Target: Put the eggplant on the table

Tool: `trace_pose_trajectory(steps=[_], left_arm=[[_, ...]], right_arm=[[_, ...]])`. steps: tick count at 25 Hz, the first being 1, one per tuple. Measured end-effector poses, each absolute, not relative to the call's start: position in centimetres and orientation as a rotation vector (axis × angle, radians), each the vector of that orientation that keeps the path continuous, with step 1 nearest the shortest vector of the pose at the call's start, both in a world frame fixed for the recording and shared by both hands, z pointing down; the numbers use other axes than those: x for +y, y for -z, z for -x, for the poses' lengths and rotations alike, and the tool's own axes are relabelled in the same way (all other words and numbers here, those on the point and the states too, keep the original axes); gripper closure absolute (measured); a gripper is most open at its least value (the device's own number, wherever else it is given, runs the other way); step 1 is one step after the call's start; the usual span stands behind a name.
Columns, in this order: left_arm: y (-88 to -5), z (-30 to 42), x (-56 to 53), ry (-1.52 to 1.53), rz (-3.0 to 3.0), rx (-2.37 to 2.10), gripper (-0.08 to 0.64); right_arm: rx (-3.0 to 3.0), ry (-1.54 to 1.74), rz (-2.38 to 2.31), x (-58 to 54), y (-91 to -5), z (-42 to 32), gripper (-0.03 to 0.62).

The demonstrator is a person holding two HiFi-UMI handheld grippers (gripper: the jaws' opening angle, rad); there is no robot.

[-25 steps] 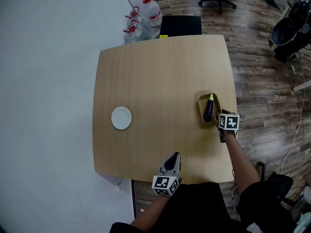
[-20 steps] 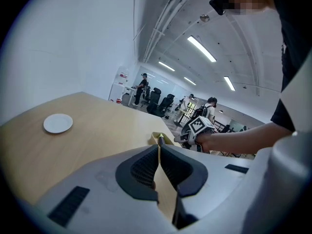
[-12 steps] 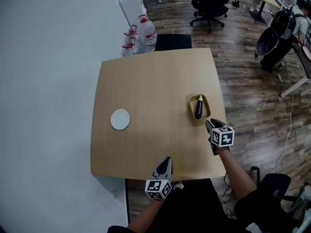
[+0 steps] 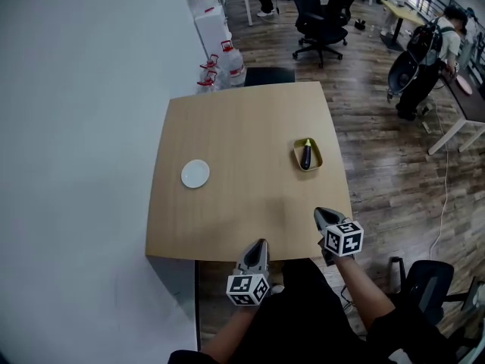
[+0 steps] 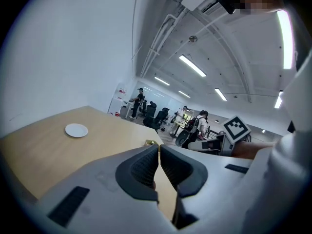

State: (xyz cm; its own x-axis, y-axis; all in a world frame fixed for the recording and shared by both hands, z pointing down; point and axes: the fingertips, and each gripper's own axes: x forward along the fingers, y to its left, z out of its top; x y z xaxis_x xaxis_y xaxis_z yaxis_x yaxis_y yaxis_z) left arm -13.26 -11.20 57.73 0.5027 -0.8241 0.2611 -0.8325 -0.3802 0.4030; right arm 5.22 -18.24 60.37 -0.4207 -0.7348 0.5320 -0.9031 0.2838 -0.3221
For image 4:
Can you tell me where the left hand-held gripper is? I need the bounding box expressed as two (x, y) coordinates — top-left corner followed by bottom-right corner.
(226, 238), (271, 308)

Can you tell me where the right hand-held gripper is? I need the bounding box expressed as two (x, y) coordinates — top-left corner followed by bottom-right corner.
(313, 207), (365, 268)

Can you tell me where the dark purple eggplant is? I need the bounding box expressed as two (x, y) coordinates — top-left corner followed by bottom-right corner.
(300, 138), (314, 170)

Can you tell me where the person's left forearm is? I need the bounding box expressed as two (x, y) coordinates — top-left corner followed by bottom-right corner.
(199, 300), (263, 356)

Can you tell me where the person's right forearm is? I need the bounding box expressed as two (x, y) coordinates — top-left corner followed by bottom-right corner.
(334, 255), (397, 336)

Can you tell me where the yellow rectangular tray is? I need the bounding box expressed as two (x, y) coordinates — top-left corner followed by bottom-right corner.
(292, 137), (324, 173)

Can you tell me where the person's black clothing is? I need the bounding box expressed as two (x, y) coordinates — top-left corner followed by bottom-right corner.
(167, 258), (469, 364)

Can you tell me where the white round plate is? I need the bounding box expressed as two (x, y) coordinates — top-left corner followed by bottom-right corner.
(180, 158), (211, 190)

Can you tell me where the black mesh office chair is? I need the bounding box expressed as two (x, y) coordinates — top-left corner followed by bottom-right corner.
(389, 256), (485, 356)

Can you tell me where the black square chair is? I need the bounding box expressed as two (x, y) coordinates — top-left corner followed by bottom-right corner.
(243, 66), (296, 88)

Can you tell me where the grey shell chair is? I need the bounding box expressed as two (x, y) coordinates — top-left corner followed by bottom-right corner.
(386, 50), (422, 100)

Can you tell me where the clear water jug red cap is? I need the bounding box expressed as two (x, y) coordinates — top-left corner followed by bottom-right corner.
(199, 54), (221, 76)
(196, 70), (220, 95)
(220, 39), (245, 87)

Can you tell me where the dark desk with white legs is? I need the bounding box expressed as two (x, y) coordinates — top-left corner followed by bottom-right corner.
(427, 65), (485, 156)

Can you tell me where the pink round plate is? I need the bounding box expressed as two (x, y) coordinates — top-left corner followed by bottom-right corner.
(454, 74), (474, 96)

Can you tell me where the black backpack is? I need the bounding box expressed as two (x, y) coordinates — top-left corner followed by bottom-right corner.
(406, 17), (444, 67)

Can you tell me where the yellow desk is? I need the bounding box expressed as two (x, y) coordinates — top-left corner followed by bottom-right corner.
(380, 0), (428, 52)

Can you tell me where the white water dispenser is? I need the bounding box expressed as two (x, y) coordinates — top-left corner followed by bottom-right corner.
(194, 5), (233, 57)

